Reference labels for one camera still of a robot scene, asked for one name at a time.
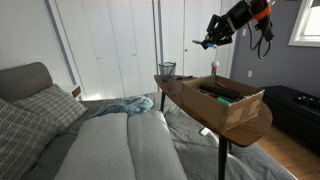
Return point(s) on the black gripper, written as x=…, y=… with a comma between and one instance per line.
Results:
x=220, y=29

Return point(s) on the blue pen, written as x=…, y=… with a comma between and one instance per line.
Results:
x=208, y=45

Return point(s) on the grey mesh basket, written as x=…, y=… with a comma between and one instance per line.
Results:
x=167, y=70

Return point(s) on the red pen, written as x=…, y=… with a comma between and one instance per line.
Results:
x=210, y=95

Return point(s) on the brown cardboard box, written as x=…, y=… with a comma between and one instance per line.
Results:
x=221, y=103

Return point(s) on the white glue stick orange base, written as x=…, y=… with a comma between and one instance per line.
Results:
x=215, y=66

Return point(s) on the flat black object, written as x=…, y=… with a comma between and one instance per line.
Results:
x=185, y=77

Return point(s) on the black case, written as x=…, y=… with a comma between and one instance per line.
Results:
x=220, y=90

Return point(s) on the green marker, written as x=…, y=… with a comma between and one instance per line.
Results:
x=222, y=100

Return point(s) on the round wooden side table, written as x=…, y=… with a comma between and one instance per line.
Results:
x=246, y=130

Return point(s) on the light blue crumpled cloth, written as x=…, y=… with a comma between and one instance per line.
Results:
x=128, y=106

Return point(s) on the black low cabinet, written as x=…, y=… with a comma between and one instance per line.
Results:
x=293, y=113

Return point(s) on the grey sofa bed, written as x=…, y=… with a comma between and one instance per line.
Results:
x=200, y=156

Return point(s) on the wooden top nightstand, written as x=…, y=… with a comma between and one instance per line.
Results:
x=76, y=91

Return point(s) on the plaid grey pillow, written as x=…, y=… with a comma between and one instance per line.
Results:
x=20, y=143
x=50, y=106

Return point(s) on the grey upholstered headboard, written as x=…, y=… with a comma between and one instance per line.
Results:
x=23, y=80

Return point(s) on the white light switch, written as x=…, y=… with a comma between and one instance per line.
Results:
x=244, y=32

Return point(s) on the white wall outlet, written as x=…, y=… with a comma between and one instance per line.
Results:
x=250, y=73

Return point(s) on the white window frame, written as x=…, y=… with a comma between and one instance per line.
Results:
x=301, y=26

